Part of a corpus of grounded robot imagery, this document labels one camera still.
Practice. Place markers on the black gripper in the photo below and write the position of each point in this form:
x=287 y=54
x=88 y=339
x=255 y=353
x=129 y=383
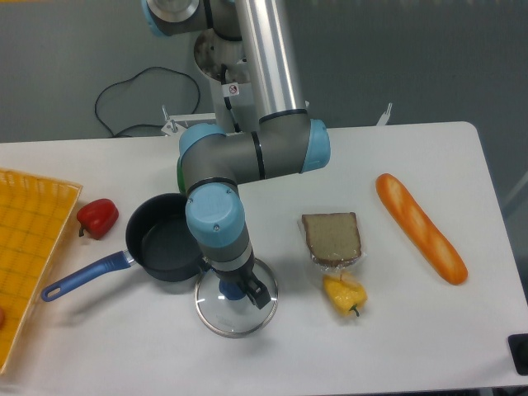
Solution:
x=255 y=290

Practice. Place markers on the toast slice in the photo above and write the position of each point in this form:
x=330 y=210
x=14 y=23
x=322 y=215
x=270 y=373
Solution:
x=332 y=242

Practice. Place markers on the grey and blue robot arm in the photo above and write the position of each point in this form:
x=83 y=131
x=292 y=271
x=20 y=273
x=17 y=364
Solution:
x=213 y=163

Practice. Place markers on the glass lid with blue knob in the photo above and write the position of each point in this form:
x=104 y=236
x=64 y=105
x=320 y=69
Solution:
x=229 y=312

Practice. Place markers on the yellow bell pepper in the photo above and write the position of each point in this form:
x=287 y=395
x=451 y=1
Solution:
x=346 y=294

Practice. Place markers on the green bell pepper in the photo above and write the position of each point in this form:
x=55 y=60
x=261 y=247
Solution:
x=180 y=178

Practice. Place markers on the red bell pepper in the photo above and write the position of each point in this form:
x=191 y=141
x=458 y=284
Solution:
x=97 y=218

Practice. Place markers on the orange baguette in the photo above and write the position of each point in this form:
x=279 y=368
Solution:
x=421 y=231

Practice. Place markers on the yellow wicker basket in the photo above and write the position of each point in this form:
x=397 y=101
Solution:
x=35 y=211

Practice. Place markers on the black object at table edge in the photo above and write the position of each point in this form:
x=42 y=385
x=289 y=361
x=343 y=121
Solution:
x=518 y=344

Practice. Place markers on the dark saucepan with blue handle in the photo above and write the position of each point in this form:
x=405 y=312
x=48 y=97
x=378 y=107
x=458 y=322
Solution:
x=157 y=238

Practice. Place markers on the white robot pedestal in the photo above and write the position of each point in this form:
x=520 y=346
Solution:
x=224 y=65

